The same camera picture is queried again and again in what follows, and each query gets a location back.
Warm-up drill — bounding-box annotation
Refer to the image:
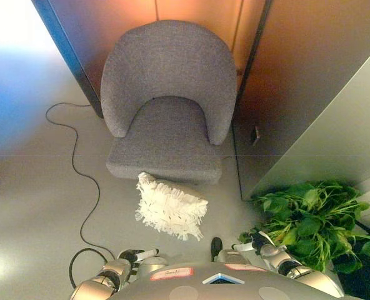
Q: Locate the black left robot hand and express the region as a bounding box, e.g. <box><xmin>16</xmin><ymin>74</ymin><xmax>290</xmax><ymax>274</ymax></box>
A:
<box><xmin>118</xmin><ymin>248</ymin><xmax>160</xmax><ymax>267</ymax></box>

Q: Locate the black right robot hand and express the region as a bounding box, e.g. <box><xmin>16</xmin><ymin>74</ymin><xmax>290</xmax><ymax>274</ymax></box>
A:
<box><xmin>234</xmin><ymin>231</ymin><xmax>275</xmax><ymax>253</ymax></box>

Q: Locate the white fringed pillow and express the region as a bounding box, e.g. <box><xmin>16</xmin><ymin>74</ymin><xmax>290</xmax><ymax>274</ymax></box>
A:
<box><xmin>135</xmin><ymin>171</ymin><xmax>209</xmax><ymax>242</ymax></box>

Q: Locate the red bordered white label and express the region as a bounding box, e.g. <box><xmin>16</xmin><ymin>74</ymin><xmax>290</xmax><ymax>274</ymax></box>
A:
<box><xmin>150</xmin><ymin>266</ymin><xmax>194</xmax><ymax>281</ymax></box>
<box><xmin>224</xmin><ymin>263</ymin><xmax>268</xmax><ymax>273</ymax></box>

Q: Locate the silver right robot leg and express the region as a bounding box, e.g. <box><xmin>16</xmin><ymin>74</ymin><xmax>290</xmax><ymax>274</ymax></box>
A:
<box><xmin>209</xmin><ymin>237</ymin><xmax>247</xmax><ymax>264</ymax></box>

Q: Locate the green leafy plant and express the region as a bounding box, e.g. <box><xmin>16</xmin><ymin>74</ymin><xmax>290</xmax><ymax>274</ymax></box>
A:
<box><xmin>237</xmin><ymin>179</ymin><xmax>370</xmax><ymax>273</ymax></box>

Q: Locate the grey robot torso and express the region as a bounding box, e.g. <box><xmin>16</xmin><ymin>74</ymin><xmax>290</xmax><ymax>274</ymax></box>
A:
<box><xmin>109</xmin><ymin>263</ymin><xmax>341</xmax><ymax>300</ymax></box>

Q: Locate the small metal door stop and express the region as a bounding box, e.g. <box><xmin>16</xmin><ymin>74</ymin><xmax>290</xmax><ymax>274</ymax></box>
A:
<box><xmin>250</xmin><ymin>126</ymin><xmax>263</xmax><ymax>146</ymax></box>

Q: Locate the black plant pot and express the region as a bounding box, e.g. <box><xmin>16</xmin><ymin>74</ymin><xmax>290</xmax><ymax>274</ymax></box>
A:
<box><xmin>336</xmin><ymin>256</ymin><xmax>370</xmax><ymax>300</ymax></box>

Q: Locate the white cabinet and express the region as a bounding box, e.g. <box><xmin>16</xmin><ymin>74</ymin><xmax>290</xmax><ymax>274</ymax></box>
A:
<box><xmin>249</xmin><ymin>39</ymin><xmax>370</xmax><ymax>201</ymax></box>

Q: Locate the grey fabric armchair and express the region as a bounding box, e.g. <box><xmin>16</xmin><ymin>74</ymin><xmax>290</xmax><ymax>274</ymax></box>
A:
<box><xmin>100</xmin><ymin>20</ymin><xmax>238</xmax><ymax>186</ymax></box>

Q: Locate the dark door panel blue edge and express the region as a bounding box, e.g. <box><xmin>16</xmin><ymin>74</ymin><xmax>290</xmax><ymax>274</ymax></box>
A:
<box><xmin>31</xmin><ymin>0</ymin><xmax>105</xmax><ymax>119</ymax></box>

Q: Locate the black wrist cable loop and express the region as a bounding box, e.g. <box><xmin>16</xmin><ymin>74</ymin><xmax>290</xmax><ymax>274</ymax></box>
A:
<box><xmin>68</xmin><ymin>247</ymin><xmax>114</xmax><ymax>290</ymax></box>

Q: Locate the black floor cable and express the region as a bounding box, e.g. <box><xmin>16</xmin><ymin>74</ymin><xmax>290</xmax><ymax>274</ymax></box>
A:
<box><xmin>45</xmin><ymin>102</ymin><xmax>114</xmax><ymax>261</ymax></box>

